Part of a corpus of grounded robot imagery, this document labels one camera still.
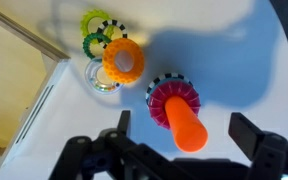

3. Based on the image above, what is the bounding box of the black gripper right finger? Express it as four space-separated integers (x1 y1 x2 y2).
228 112 288 180

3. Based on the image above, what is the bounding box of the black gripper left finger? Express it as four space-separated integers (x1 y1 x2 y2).
48 110 172 180

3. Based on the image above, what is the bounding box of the pink ribbed ring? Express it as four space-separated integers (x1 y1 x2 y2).
147 80 201 130

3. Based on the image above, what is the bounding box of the orange stacking stand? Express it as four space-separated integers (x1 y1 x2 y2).
146 73 208 153

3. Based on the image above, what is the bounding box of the wooden tray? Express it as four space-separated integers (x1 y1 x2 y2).
0 12 70 169

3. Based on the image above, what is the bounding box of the clear beaded ring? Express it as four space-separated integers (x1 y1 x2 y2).
84 57 124 95

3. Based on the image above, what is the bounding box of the orange dimpled ring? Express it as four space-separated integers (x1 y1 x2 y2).
102 37 145 85

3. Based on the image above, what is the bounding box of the dark green bumpy ring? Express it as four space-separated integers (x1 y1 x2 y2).
82 32 113 60

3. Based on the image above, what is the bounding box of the yellow-green bumpy ring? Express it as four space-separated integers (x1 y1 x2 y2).
80 9 116 42

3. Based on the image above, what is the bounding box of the black and white striped ring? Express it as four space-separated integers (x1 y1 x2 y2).
96 19 129 44

